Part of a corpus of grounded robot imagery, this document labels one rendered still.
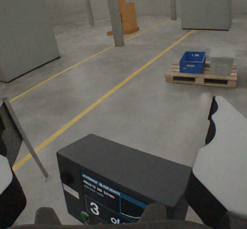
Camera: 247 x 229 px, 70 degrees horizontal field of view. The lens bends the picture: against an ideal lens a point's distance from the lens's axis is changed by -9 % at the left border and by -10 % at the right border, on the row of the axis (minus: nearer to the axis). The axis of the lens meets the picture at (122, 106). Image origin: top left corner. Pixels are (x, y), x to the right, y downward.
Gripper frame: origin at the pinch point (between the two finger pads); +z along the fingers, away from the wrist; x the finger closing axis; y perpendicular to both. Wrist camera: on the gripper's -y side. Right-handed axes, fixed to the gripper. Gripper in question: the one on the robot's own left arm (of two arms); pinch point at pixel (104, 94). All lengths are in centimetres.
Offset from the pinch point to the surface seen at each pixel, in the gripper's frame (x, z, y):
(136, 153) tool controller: 4.5, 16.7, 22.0
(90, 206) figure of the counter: -5.3, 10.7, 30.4
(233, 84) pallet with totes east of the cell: 191, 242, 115
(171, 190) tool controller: 8.6, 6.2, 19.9
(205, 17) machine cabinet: 343, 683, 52
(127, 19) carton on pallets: 71, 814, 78
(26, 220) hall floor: -84, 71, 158
